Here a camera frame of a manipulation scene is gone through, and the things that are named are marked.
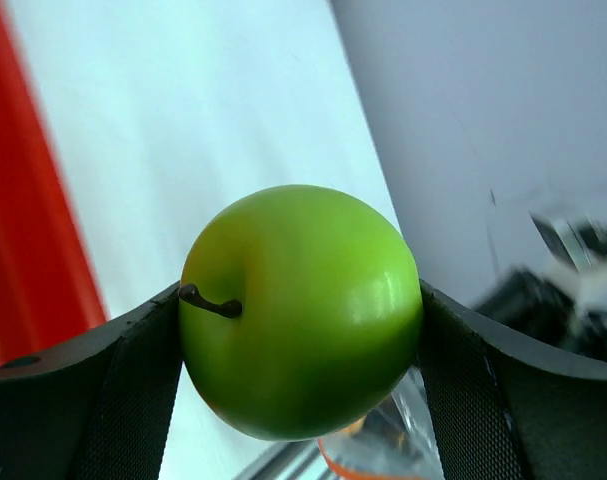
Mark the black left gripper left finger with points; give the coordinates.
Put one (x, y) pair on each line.
(97, 406)

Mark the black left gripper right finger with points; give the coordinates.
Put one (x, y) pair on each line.
(506, 406)

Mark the red plastic tray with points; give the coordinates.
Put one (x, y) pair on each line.
(47, 293)

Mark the green apple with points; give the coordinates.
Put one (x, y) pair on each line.
(300, 309)

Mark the clear zip top bag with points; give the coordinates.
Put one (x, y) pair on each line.
(395, 440)

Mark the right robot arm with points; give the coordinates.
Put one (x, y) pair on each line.
(555, 306)

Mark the aluminium front rail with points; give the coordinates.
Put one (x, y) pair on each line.
(293, 460)

